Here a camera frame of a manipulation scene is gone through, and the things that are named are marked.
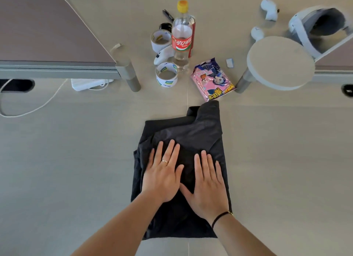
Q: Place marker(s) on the person's left forearm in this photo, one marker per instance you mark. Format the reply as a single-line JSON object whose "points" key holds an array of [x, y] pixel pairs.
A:
{"points": [[121, 228]]}

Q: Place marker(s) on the person's left thumb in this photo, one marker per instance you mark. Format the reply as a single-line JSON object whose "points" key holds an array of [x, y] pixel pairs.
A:
{"points": [[179, 174]]}

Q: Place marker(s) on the white tape roll blue print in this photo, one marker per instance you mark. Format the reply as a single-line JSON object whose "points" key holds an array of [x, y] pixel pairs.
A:
{"points": [[166, 79]]}

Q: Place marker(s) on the white headset controller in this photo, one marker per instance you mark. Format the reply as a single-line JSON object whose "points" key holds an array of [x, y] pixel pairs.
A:
{"points": [[257, 33], [269, 9]]}

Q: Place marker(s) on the person's left little finger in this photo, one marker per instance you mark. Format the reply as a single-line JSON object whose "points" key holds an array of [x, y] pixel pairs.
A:
{"points": [[150, 160]]}

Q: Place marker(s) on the small black tape roll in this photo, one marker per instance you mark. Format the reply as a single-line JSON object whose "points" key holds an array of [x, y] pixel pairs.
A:
{"points": [[165, 26]]}

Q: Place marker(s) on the white game controller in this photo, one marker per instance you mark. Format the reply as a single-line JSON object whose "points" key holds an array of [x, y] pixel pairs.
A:
{"points": [[163, 56]]}

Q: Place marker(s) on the brown desk shelf grey leg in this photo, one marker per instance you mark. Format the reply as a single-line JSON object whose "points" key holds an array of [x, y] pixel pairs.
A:
{"points": [[41, 30]]}

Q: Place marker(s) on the white headset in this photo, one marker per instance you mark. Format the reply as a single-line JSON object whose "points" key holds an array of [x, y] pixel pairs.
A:
{"points": [[303, 27]]}

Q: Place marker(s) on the clear bottle yellow cap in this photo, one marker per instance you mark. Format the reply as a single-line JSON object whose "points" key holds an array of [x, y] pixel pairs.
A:
{"points": [[181, 41]]}

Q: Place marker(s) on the brown desk shelf grey frame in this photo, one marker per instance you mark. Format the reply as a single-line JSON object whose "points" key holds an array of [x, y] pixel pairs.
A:
{"points": [[335, 63]]}

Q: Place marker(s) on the person's left hand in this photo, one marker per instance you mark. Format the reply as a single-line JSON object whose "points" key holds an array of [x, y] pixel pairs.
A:
{"points": [[160, 181]]}

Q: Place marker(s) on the small white blue eraser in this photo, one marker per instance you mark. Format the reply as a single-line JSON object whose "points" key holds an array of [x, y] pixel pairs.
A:
{"points": [[230, 63]]}

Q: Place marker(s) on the black pen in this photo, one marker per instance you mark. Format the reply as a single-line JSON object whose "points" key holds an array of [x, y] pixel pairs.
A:
{"points": [[167, 15]]}

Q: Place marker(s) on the person's left middle finger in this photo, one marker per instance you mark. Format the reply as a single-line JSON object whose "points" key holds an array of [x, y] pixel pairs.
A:
{"points": [[167, 153]]}

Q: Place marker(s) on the person's right forearm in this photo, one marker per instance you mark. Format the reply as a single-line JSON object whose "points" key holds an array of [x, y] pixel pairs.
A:
{"points": [[240, 239]]}

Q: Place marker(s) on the person's right middle finger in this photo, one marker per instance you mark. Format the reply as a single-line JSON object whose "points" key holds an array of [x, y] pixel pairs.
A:
{"points": [[205, 165]]}

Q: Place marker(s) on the person's right hand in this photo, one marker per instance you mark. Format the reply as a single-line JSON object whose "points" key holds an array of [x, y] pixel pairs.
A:
{"points": [[209, 195]]}

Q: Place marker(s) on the white power adapter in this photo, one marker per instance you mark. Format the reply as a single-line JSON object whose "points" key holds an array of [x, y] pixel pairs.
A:
{"points": [[85, 84]]}

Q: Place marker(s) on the pink snack packet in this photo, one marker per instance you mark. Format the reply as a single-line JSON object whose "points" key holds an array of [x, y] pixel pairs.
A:
{"points": [[212, 79]]}

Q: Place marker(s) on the person's right thumb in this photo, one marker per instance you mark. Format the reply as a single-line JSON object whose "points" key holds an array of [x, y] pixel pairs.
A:
{"points": [[186, 191]]}

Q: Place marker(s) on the black garment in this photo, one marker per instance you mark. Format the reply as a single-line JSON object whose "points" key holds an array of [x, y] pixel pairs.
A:
{"points": [[193, 126]]}

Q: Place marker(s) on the person's right little finger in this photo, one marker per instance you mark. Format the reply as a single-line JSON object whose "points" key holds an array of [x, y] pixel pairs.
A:
{"points": [[219, 173]]}

